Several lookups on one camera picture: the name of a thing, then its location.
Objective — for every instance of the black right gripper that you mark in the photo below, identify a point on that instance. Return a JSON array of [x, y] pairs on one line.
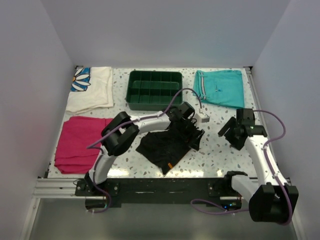
[[231, 124]]

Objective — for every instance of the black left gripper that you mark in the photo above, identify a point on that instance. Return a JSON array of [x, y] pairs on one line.
[[192, 141]]

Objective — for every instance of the black striped underwear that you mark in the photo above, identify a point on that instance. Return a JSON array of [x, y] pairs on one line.
[[163, 148]]

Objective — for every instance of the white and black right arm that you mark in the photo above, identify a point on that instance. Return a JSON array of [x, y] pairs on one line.
[[272, 199]]

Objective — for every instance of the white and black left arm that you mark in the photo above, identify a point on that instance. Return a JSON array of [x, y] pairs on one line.
[[120, 133]]

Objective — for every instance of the green plastic divided tray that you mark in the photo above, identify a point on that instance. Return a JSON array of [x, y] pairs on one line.
[[152, 90]]

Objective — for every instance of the folded teal shorts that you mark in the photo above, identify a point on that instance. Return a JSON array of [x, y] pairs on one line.
[[223, 88]]

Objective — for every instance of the cream daisy print shirt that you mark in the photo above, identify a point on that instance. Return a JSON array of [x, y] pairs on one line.
[[91, 88]]

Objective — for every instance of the folded pink cloth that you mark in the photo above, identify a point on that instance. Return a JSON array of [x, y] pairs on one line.
[[72, 155]]

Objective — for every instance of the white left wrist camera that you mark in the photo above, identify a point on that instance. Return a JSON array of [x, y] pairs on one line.
[[201, 116]]

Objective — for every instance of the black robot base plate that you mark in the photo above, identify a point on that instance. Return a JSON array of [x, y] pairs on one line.
[[119, 191]]

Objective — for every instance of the aluminium frame rail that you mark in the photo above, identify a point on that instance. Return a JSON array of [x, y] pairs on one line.
[[55, 188]]

